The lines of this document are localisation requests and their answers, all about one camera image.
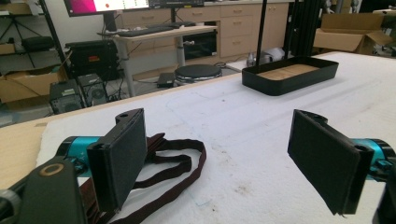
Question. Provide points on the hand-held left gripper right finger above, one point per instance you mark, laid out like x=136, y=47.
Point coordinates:
x=323, y=158

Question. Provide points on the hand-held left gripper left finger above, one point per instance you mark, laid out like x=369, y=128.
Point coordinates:
x=120, y=161

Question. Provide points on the black tray with wooden bottom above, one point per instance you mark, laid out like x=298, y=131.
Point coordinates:
x=289, y=74

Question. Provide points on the white padded table mat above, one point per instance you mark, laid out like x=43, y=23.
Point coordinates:
x=249, y=140

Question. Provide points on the black computer tower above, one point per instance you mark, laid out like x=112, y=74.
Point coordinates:
x=67, y=96

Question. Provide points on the black power adapter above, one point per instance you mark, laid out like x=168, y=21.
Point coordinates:
x=165, y=80

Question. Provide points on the black equipment case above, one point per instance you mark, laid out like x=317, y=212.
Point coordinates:
x=91, y=59

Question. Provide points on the flat cardboard box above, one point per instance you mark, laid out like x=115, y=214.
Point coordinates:
x=31, y=84

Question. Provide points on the round black stool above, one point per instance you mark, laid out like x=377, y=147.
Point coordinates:
x=198, y=73

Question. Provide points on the light wooden standing desk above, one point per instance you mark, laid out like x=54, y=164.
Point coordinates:
x=162, y=43

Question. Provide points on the open cardboard box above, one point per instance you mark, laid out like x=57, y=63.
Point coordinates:
x=351, y=32

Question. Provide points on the black keyboard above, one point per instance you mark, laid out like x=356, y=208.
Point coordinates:
x=146, y=31

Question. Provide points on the black metal stand pole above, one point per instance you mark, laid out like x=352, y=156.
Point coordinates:
x=261, y=31

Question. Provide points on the computer monitor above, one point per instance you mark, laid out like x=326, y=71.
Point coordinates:
x=106, y=6

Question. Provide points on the wooden drawer cabinet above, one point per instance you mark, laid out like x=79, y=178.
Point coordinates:
x=236, y=28

